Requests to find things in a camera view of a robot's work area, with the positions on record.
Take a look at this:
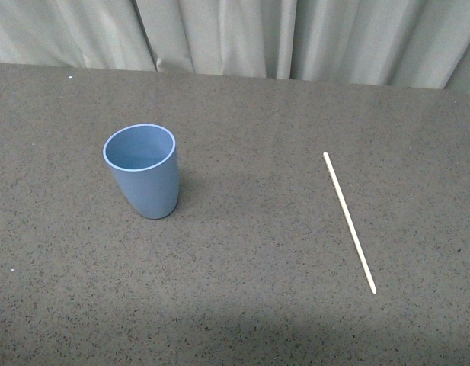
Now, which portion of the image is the light wooden chopstick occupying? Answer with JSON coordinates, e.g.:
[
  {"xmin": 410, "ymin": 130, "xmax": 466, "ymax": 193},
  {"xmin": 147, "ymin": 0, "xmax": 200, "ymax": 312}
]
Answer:
[{"xmin": 323, "ymin": 152, "xmax": 377, "ymax": 294}]

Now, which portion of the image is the grey-green curtain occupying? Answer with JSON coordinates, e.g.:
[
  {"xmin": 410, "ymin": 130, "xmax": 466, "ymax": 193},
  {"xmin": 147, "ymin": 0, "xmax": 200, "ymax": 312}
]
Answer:
[{"xmin": 0, "ymin": 1, "xmax": 470, "ymax": 93}]

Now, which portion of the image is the blue plastic cup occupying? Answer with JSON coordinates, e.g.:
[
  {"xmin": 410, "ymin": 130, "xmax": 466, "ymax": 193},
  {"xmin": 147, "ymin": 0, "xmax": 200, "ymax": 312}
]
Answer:
[{"xmin": 103, "ymin": 124, "xmax": 180, "ymax": 220}]

